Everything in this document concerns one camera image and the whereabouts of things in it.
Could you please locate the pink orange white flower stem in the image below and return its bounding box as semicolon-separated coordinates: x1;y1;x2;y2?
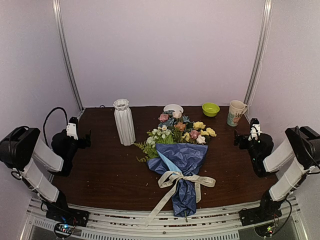
172;121;209;145

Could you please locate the dark blue wrapping paper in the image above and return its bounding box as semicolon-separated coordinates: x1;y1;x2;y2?
147;143;208;217

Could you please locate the beige printed ribbon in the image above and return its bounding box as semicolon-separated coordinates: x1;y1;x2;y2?
144;171;216;227

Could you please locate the light blue wrapping paper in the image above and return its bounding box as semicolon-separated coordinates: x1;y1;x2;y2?
152;149;182;174

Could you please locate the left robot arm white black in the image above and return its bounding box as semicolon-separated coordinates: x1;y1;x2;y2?
0;123;91;222

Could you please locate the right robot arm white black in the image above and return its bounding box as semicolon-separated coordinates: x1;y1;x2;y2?
234;124;320;221

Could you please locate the white ribbed ceramic vase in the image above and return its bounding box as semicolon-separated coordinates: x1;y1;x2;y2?
113;99;136;146

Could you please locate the floral ceramic mug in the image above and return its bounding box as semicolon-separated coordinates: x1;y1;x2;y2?
226;100;248;127

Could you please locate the green plastic bowl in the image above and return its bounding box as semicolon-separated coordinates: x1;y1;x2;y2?
202;102;220;117

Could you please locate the yellow flower bunch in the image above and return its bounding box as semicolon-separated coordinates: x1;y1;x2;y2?
180;121;217;145

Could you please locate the white ceramic bowl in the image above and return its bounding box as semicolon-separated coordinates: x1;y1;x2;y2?
163;104;184;113

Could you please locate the blue pink flower bunch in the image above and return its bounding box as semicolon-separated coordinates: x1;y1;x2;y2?
158;110;194;130

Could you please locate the white green leafy flower bunch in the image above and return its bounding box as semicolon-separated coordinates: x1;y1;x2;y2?
134;125;175;163

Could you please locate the right circuit board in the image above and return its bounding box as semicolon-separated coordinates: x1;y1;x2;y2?
254;223;282;238

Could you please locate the circuit board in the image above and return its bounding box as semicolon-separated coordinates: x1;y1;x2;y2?
254;223;282;238
53;222;76;239

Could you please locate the left circuit board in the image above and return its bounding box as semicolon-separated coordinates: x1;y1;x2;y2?
53;222;76;239

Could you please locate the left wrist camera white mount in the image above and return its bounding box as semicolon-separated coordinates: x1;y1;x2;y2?
66;116;79;140

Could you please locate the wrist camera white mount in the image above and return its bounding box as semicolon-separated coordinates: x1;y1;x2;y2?
66;116;79;140
248;118;262;142

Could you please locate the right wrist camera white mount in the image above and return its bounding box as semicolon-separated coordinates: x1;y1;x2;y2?
248;118;262;142

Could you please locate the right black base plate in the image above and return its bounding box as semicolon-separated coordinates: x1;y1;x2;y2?
238;207;282;227

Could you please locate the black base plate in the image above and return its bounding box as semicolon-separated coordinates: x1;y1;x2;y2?
45;208;90;227
238;207;282;227

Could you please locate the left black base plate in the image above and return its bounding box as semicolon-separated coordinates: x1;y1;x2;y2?
45;208;90;227

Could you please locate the right aluminium corner post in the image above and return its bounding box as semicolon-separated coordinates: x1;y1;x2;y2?
244;0;273;106

